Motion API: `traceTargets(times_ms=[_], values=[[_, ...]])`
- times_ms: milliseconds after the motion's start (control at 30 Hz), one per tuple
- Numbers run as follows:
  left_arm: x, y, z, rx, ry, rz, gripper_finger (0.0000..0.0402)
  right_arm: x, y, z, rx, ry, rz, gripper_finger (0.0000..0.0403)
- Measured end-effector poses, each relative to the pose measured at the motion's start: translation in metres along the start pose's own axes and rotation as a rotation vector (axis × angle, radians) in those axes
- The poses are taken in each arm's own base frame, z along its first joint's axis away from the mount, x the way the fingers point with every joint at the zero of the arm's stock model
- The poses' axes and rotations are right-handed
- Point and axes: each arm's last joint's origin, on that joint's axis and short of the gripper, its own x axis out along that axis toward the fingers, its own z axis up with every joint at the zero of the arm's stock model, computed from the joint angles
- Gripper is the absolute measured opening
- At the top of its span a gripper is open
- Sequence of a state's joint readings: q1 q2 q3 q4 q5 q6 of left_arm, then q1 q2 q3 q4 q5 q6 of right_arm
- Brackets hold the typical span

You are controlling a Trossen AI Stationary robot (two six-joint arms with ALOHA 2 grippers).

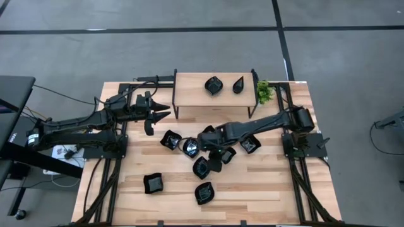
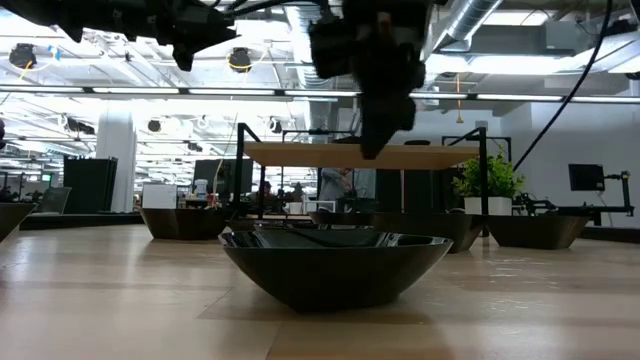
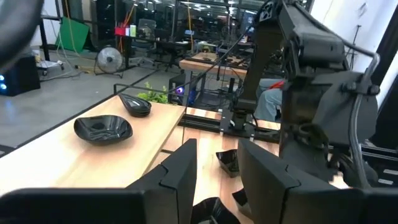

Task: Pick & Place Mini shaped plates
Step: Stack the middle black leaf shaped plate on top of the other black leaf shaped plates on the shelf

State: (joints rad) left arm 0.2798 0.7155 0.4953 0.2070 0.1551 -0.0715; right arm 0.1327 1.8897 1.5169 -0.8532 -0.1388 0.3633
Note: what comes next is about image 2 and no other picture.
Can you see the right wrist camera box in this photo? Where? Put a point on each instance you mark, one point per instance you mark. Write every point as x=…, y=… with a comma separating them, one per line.
x=329, y=47

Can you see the white plastic container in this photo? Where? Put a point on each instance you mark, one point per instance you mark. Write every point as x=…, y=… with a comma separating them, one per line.
x=319, y=206

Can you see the black square dish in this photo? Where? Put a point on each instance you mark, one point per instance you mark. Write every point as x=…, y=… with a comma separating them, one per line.
x=435, y=227

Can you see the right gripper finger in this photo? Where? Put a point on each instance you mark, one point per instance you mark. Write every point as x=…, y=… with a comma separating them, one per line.
x=402, y=115
x=374, y=127

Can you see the black desk monitor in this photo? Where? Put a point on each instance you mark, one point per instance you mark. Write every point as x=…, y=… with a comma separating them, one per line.
x=222, y=177

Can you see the black room partition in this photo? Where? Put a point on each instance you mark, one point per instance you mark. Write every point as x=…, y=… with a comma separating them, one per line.
x=420, y=191

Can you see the black leaf shaped plate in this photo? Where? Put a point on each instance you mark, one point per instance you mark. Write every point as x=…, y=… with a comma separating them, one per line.
x=335, y=275

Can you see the black thin table leg frame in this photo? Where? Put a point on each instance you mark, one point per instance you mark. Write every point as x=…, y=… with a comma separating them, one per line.
x=241, y=170

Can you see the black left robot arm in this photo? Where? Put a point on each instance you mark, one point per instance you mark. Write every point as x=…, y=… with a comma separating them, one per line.
x=75, y=12

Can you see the white round pillar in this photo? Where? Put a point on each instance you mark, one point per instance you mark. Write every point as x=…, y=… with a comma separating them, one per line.
x=116, y=165

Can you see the seated person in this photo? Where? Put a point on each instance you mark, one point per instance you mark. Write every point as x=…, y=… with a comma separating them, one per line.
x=266, y=190

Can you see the silver diagonal air duct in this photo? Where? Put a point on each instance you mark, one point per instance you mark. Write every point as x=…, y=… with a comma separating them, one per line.
x=467, y=20

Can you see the white box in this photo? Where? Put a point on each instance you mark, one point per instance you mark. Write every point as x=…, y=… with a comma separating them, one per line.
x=159, y=196

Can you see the large black angular plate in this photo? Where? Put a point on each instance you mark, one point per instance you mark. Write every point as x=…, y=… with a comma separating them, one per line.
x=182, y=223

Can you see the black tall cabinet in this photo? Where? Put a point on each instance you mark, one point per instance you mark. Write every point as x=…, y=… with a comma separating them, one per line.
x=90, y=185

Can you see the black angular bowl plate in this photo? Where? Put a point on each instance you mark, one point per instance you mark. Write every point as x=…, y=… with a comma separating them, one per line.
x=340, y=218

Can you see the black wall monitor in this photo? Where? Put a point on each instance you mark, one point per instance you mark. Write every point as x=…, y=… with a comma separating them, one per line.
x=586, y=177

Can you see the black equipment stand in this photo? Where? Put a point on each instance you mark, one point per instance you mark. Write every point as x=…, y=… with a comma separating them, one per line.
x=580, y=207

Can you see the green plant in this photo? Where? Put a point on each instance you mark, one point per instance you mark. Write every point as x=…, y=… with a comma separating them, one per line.
x=492, y=177

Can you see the long ceiling light rail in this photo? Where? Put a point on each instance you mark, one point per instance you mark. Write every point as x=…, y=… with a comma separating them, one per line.
x=225, y=92

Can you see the light wooden table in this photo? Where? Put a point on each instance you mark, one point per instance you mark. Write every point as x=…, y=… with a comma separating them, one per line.
x=310, y=155

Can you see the white square plant pot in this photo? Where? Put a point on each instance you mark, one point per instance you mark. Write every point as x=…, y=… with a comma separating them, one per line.
x=487, y=205

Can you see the silver ceiling air duct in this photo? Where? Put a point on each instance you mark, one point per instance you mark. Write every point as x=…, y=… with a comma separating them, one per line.
x=300, y=50

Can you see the black square angular plate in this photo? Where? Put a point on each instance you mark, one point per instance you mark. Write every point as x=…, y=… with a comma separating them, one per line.
x=12, y=217

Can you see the black round ceiling spotlight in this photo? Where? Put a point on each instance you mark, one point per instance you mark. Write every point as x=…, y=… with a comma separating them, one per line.
x=22, y=55
x=240, y=60

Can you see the grey office chair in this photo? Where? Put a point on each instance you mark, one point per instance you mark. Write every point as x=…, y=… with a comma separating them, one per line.
x=55, y=200

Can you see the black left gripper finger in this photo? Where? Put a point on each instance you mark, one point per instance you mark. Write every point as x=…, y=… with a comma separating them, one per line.
x=184, y=59

